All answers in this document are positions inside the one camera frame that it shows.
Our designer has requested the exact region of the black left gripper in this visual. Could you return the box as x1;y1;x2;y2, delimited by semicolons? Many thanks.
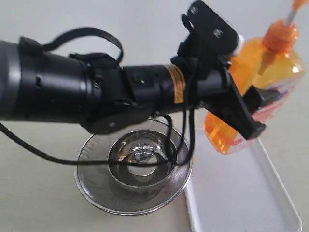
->
171;56;281;140

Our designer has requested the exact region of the orange dish soap bottle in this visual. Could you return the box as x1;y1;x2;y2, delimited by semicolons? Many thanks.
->
204;0;307;155

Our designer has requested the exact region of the steel mesh strainer basket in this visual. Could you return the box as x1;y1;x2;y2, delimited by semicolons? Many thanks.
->
75;119;192;216

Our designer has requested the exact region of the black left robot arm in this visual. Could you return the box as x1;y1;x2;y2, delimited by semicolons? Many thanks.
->
0;38;280;139

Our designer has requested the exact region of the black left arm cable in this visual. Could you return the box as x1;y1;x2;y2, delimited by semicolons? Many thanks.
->
0;27;196;167

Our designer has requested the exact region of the small stainless steel bowl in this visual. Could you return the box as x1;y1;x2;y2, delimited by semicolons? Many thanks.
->
108;130;175;192

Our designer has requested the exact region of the white rectangular plastic tray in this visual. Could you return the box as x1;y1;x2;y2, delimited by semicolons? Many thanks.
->
185;129;303;232

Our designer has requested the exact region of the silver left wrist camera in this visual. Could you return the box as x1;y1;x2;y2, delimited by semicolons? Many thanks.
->
177;0;245;64

